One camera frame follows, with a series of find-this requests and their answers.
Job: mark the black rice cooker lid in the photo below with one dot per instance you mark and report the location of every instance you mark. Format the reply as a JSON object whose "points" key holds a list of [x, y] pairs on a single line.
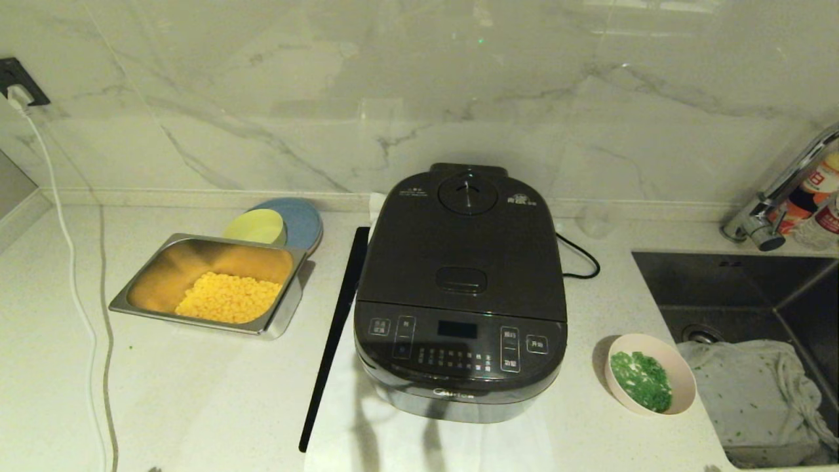
{"points": [[459, 249]]}

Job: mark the chopped green onions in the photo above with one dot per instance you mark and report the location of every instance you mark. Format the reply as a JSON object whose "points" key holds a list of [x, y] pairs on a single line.
{"points": [[642, 381]]}

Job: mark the pink bowl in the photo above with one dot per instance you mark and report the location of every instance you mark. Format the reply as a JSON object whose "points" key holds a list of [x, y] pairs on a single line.
{"points": [[683, 387]]}

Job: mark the blue plate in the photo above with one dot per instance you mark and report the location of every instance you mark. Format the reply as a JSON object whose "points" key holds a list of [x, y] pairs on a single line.
{"points": [[305, 223]]}

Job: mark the long black flat strip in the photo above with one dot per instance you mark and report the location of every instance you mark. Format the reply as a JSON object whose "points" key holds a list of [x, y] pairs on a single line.
{"points": [[334, 334]]}

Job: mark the pale yellow plate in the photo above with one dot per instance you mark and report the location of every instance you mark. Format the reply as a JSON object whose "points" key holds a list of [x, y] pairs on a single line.
{"points": [[255, 227]]}

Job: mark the clear glass cup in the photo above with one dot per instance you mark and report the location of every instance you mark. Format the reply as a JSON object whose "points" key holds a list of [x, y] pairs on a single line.
{"points": [[595, 221]]}

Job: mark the yellow corn kernels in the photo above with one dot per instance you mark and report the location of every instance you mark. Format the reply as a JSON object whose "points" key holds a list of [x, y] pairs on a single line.
{"points": [[226, 298]]}

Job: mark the stainless steel food pan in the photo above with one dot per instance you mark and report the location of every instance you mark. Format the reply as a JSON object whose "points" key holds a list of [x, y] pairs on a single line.
{"points": [[167, 262]]}

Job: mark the metal sink drain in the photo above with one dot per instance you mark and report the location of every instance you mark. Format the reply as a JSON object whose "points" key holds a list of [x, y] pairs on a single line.
{"points": [[701, 335]]}

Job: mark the chrome faucet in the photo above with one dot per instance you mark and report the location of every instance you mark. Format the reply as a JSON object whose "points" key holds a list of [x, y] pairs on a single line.
{"points": [[760, 226]]}

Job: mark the grey white dish cloth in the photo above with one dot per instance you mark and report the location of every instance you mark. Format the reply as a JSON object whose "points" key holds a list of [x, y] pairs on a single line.
{"points": [[741, 393]]}

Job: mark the orange bottle with red label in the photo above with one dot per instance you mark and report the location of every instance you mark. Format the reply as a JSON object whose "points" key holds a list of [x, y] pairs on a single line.
{"points": [[819, 183]]}

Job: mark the clear bottle with red label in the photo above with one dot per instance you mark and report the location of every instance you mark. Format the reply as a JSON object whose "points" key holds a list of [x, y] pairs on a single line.
{"points": [[828, 223]]}

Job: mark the white wall plug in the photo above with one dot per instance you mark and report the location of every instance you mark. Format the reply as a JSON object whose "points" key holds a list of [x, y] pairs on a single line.
{"points": [[18, 98]]}

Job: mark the black wall socket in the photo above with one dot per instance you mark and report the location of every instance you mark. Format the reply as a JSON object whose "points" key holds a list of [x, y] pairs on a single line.
{"points": [[13, 71]]}

